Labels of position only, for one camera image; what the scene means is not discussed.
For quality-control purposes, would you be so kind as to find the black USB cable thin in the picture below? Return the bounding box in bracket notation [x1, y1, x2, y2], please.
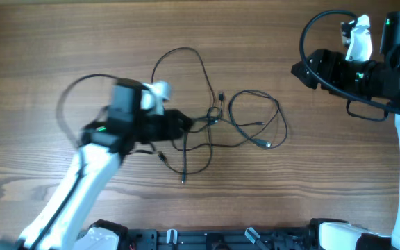
[151, 47, 223, 184]

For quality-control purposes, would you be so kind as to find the black USB cable thick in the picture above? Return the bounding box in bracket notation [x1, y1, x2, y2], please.
[185, 89, 289, 150]

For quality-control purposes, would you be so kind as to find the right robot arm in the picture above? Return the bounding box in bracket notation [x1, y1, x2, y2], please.
[291, 10, 400, 249]

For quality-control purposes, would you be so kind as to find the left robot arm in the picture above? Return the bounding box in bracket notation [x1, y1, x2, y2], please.
[0, 78, 193, 249]

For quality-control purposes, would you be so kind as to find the left camera black cable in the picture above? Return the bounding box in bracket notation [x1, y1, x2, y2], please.
[29, 73, 121, 250]

